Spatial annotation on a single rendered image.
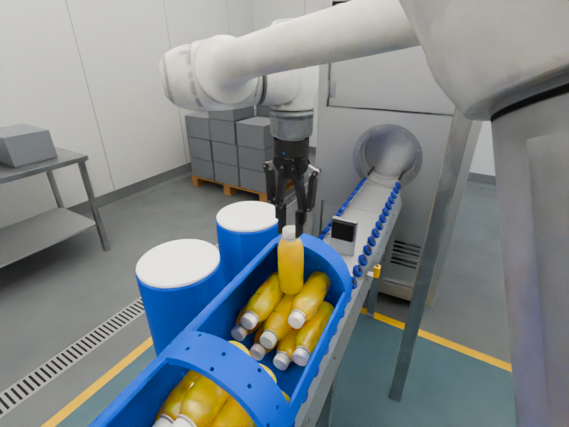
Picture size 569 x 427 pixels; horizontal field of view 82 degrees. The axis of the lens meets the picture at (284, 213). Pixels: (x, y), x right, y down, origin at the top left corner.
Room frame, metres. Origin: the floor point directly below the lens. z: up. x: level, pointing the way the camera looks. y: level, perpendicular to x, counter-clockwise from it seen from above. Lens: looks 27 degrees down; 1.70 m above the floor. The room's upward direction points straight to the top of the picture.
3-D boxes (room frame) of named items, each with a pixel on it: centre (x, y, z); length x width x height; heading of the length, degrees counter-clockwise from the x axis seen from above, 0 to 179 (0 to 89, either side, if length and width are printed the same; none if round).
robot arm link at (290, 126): (0.69, -0.01, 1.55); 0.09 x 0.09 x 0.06
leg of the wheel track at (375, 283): (1.73, -0.61, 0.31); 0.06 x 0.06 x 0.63; 64
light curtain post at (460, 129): (1.13, -0.60, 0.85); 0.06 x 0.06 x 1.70; 64
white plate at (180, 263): (0.93, 0.36, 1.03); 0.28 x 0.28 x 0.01
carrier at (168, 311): (0.93, 0.36, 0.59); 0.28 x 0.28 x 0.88
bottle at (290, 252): (0.69, -0.02, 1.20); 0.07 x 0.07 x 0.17
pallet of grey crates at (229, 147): (4.15, 0.52, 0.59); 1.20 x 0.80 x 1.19; 59
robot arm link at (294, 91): (0.68, 0.00, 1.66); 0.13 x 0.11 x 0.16; 115
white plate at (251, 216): (1.27, 0.16, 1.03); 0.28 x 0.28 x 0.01
